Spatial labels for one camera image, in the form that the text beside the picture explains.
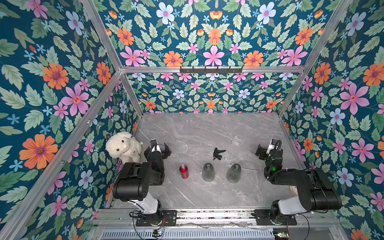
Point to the aluminium frame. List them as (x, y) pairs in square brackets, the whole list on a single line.
[(62, 99)]

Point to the grey translucent spray bottle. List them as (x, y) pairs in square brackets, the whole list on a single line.
[(208, 173)]

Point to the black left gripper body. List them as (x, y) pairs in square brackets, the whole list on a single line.
[(156, 150)]

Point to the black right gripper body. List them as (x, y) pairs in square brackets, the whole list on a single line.
[(267, 153)]

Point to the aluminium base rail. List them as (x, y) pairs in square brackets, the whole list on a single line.
[(241, 218)]

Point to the black hook rail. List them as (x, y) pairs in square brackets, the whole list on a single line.
[(211, 70)]

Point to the white plush teddy bear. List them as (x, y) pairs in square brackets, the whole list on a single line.
[(125, 147)]

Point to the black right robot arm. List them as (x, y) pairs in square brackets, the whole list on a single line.
[(315, 193)]

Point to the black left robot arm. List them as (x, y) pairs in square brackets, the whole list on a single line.
[(133, 182)]

